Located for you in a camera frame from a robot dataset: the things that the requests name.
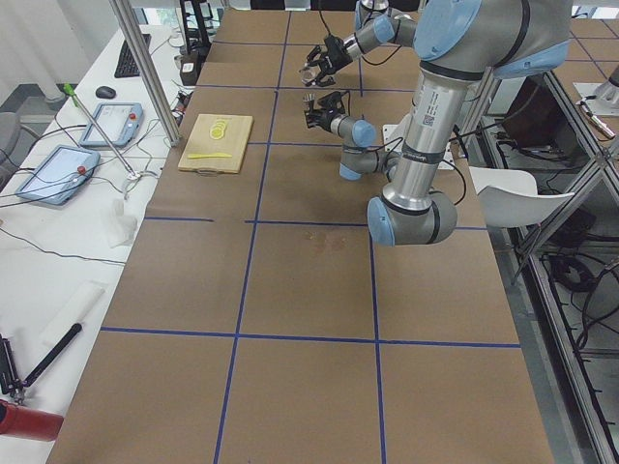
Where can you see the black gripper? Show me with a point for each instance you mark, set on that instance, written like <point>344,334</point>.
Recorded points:
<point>322,119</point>
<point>337,57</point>

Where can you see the steel jigger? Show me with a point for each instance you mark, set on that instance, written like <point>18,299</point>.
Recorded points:
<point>308,100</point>

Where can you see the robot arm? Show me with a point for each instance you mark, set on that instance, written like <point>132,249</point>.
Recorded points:
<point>376,23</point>
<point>456,42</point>

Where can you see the bamboo cutting board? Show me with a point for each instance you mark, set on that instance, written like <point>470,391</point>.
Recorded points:
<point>234,141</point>

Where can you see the yellow plastic knife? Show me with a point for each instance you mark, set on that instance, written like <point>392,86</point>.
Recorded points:
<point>215,155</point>

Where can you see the black small box with label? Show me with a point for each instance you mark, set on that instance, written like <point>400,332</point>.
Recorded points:
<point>189,69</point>

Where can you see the black keyboard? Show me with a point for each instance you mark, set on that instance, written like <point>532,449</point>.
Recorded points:
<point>126,64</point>

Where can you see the teach pendant near mouse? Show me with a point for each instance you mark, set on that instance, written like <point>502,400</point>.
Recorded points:
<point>119,120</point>

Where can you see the white plastic chair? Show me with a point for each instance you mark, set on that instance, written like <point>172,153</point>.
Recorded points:
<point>510,197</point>

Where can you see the dark computer mouse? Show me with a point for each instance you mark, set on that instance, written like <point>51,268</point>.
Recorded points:
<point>105,92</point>

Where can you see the teach pendant far from mouse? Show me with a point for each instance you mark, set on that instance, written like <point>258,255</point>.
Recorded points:
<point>60,175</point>

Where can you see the black rod tool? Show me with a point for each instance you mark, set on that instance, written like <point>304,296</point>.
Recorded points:
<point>49,358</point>

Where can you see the red cylinder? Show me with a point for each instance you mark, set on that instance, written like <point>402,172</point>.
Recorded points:
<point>27,423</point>

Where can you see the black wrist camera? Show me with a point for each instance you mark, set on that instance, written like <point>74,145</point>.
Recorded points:
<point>332,41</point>

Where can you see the aluminium frame post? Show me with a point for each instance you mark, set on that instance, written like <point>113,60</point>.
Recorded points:
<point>133,36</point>

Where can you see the green handled reacher grabber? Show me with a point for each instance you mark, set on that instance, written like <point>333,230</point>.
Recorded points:
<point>71,93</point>

